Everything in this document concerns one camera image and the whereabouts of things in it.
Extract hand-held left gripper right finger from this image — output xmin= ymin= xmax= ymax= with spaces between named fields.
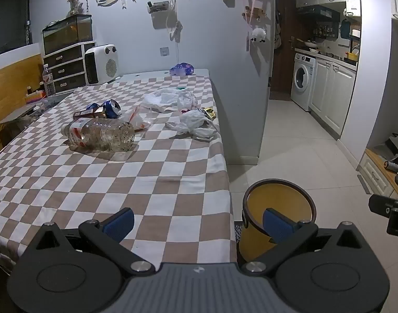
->
xmin=245 ymin=208 xmax=372 ymax=274

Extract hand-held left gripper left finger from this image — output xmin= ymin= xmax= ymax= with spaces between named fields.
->
xmin=29 ymin=207 xmax=155 ymax=274

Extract yellow bin with brown rim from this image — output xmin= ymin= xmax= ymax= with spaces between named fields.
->
xmin=240 ymin=179 xmax=316 ymax=263

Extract clear plastic bottle red label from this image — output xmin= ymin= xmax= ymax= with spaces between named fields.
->
xmin=61 ymin=117 xmax=135 ymax=152

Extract clear plastic bag red stripe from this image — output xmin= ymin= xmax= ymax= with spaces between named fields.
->
xmin=129 ymin=104 xmax=154 ymax=133

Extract blue soda can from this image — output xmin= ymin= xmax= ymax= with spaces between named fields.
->
xmin=101 ymin=99 xmax=122 ymax=119

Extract large white plastic bag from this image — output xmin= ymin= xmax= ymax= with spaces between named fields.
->
xmin=143 ymin=88 xmax=198 ymax=113

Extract low cabinet with wooden top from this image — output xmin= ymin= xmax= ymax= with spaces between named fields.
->
xmin=359 ymin=148 xmax=398 ymax=203

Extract brown white checkered tablecloth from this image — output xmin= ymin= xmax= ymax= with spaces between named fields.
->
xmin=0 ymin=75 xmax=234 ymax=264

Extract small brown carton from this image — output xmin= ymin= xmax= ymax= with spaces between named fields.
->
xmin=73 ymin=109 xmax=108 ymax=120

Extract white lower kitchen cabinets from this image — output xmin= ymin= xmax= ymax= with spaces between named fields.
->
xmin=309 ymin=57 xmax=358 ymax=141

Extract white washing machine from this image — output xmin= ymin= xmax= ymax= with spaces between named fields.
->
xmin=290 ymin=53 xmax=317 ymax=111

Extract flat cardboard sheet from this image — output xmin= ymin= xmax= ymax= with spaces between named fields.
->
xmin=0 ymin=104 xmax=39 ymax=124

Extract pack of coloured pens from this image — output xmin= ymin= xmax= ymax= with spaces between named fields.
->
xmin=25 ymin=89 xmax=47 ymax=105

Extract brown wooden door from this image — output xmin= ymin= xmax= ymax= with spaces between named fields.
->
xmin=271 ymin=0 xmax=297 ymax=101

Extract white fan heater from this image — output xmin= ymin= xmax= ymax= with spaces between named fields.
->
xmin=84 ymin=44 xmax=119 ymax=86

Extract water bottle with red label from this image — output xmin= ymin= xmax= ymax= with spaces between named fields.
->
xmin=42 ymin=64 xmax=56 ymax=97

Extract white drawer cabinet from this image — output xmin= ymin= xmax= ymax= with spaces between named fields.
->
xmin=42 ymin=42 xmax=96 ymax=93

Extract purple patterned bag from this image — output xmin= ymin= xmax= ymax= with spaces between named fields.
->
xmin=170 ymin=63 xmax=195 ymax=76

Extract spice rack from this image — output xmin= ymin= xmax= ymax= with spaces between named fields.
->
xmin=313 ymin=23 xmax=338 ymax=39

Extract white sheep plush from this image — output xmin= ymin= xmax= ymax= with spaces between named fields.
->
xmin=250 ymin=28 xmax=267 ymax=44

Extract glass fish tank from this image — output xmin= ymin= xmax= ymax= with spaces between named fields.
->
xmin=42 ymin=15 xmax=92 ymax=55

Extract black range hood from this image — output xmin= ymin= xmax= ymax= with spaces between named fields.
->
xmin=297 ymin=5 xmax=341 ymax=18

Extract vase of dried flowers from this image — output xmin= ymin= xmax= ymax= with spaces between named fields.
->
xmin=67 ymin=0 xmax=85 ymax=17

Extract wooden wall hook rack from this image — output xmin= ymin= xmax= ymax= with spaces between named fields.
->
xmin=242 ymin=7 xmax=265 ymax=22

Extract small wall shelf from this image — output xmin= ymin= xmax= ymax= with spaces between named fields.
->
xmin=147 ymin=1 xmax=169 ymax=14

